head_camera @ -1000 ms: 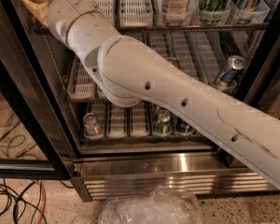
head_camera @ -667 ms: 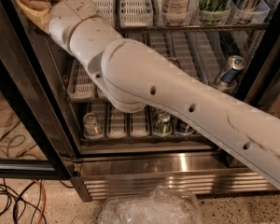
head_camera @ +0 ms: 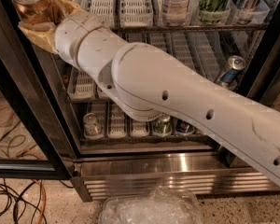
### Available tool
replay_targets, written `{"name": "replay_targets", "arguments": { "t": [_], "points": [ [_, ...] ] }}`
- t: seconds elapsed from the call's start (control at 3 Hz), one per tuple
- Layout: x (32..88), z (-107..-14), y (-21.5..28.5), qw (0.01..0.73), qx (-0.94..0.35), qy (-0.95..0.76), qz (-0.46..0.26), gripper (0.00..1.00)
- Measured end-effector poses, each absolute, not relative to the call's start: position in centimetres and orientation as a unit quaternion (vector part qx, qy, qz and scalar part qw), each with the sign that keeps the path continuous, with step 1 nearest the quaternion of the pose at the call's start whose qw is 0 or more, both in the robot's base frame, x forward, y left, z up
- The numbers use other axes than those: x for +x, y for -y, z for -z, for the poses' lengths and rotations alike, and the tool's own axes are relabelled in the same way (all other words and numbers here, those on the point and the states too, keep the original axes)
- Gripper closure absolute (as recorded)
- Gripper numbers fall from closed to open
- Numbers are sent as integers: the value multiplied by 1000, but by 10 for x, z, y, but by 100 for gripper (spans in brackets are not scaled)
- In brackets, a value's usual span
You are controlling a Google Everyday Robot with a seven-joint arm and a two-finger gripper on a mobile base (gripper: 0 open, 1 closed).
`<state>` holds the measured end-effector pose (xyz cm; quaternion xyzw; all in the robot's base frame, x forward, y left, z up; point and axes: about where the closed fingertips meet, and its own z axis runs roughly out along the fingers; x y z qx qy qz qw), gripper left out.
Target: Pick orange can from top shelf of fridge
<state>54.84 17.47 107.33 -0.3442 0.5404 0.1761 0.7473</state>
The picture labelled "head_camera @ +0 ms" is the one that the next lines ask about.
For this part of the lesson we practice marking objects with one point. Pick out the bottom wire shelf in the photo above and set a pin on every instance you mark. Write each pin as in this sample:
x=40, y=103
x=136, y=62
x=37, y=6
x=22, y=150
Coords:
x=147, y=139

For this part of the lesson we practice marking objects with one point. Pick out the blue can bottom shelf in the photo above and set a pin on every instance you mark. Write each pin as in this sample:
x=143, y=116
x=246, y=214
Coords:
x=184, y=128

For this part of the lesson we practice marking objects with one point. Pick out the blue striped tall can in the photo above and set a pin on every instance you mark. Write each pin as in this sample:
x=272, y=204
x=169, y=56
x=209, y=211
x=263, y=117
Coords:
x=245, y=8

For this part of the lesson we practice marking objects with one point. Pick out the green can front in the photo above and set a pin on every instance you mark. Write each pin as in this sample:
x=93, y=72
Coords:
x=162, y=125

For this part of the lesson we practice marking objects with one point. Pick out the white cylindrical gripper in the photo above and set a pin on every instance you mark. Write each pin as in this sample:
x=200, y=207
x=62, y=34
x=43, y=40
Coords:
x=72, y=32

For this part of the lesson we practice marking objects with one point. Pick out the black framed glass fridge door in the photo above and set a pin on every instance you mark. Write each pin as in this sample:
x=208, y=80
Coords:
x=25, y=95

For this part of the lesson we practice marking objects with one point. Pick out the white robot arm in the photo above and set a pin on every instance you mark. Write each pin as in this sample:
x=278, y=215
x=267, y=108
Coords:
x=145, y=81

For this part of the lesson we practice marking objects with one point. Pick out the top wire shelf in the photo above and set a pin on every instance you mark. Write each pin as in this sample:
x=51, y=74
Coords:
x=191, y=28

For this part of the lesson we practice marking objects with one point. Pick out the orange can with black script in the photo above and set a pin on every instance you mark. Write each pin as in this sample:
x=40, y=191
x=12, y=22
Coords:
x=36, y=11

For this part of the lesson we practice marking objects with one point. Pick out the white tall carton bottle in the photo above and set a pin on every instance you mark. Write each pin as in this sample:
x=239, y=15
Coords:
x=175, y=12

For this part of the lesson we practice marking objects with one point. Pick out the green tall can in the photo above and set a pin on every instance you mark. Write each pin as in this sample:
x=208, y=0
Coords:
x=212, y=11

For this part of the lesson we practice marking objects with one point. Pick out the clear plastic bag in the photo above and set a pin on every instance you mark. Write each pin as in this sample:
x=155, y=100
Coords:
x=160, y=206

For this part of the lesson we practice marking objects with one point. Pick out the clear pale can bottom shelf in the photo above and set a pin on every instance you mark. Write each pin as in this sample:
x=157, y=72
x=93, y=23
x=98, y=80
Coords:
x=92, y=126

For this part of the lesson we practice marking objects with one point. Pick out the blue silver tilted can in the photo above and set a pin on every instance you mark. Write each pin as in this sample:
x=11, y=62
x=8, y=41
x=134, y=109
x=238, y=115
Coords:
x=232, y=69

